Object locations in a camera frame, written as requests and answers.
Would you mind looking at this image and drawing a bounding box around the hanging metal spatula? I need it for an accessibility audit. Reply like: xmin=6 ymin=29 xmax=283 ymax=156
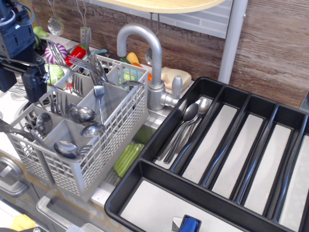
xmin=76 ymin=0 xmax=91 ymax=46

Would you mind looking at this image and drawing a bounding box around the yellow toy fruit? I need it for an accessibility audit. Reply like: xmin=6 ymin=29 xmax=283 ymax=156
xmin=126 ymin=52 xmax=140 ymax=64

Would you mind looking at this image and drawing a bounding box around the silver toy faucet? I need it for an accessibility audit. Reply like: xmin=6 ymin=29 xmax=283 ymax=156
xmin=116 ymin=23 xmax=182 ymax=110

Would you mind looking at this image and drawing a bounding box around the blue object at bottom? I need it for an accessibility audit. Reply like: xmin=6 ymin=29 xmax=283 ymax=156
xmin=171 ymin=215 xmax=201 ymax=232

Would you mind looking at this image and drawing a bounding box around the large steel spoon front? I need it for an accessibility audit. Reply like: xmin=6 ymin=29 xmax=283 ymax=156
xmin=54 ymin=141 xmax=82 ymax=161

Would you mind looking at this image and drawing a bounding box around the black cutlery tray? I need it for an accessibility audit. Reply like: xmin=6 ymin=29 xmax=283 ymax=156
xmin=105 ymin=77 xmax=309 ymax=232

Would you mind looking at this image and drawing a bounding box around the yellow toy at corner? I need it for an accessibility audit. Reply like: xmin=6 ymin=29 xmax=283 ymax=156
xmin=10 ymin=215 xmax=37 ymax=232

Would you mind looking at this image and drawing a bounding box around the steel spoon middle basket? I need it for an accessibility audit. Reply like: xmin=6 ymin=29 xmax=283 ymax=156
xmin=69 ymin=106 xmax=97 ymax=124

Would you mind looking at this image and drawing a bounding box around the tall steel fork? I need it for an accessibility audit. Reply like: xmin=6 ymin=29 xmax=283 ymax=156
xmin=87 ymin=53 xmax=106 ymax=124

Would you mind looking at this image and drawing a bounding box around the steel fork leaning back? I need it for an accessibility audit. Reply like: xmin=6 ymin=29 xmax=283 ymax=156
xmin=46 ymin=40 xmax=71 ymax=70

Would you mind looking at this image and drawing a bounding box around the steel spoon lower basket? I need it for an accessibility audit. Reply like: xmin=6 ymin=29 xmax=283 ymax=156
xmin=80 ymin=123 xmax=106 ymax=138

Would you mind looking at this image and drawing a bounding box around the steel spoon basket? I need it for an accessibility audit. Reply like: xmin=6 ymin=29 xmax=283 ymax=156
xmin=80 ymin=123 xmax=106 ymax=138
xmin=69 ymin=106 xmax=97 ymax=124

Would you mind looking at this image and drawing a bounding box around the red toy pepper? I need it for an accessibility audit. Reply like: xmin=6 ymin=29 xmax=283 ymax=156
xmin=65 ymin=45 xmax=86 ymax=67

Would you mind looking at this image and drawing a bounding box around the grey metal post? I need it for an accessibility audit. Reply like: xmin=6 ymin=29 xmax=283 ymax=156
xmin=218 ymin=0 xmax=248 ymax=84

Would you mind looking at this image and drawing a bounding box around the dark steel spoon in tray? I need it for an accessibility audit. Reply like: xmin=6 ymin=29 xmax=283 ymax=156
xmin=155 ymin=103 xmax=199 ymax=160

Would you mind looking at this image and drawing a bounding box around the small steel spoon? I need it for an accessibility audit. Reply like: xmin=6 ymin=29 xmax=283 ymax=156
xmin=36 ymin=113 xmax=53 ymax=137

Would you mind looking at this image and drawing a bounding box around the grey plastic cutlery basket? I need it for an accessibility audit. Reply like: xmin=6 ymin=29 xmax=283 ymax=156
xmin=5 ymin=53 xmax=149 ymax=203

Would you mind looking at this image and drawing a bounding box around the beige toy sponge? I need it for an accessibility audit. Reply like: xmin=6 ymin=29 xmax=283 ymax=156
xmin=160 ymin=66 xmax=193 ymax=90

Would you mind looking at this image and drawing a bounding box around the purple striped toy ball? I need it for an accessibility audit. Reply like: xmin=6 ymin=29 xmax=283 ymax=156
xmin=44 ymin=43 xmax=68 ymax=66

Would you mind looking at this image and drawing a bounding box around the green toy cabbage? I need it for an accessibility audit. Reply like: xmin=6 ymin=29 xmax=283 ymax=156
xmin=45 ymin=64 xmax=65 ymax=86

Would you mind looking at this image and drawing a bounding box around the hanging slotted ladle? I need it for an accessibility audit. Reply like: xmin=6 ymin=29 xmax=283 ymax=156
xmin=47 ymin=0 xmax=64 ymax=36

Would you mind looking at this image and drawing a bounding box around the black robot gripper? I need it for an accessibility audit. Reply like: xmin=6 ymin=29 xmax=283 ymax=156
xmin=0 ymin=0 xmax=47 ymax=103

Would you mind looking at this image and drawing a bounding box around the wooden round shelf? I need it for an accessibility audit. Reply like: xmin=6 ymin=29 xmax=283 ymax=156
xmin=99 ymin=0 xmax=225 ymax=14

